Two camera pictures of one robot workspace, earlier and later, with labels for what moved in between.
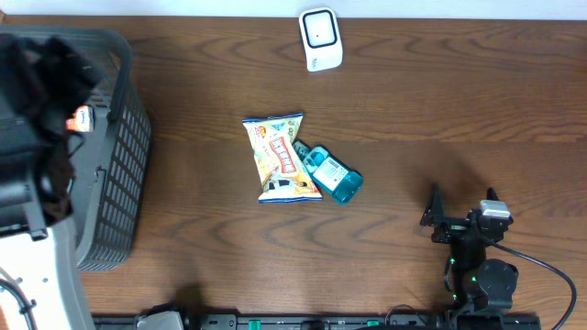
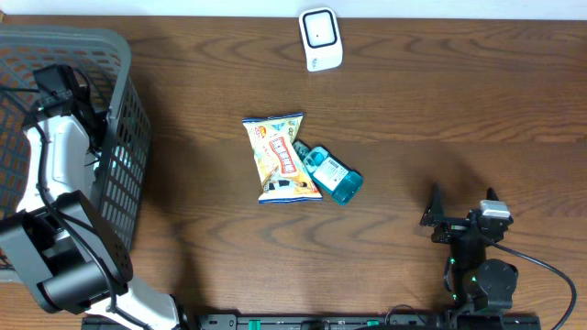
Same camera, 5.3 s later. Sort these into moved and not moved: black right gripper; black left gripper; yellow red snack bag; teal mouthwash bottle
Moved: black left gripper
Not moved: teal mouthwash bottle; black right gripper; yellow red snack bag
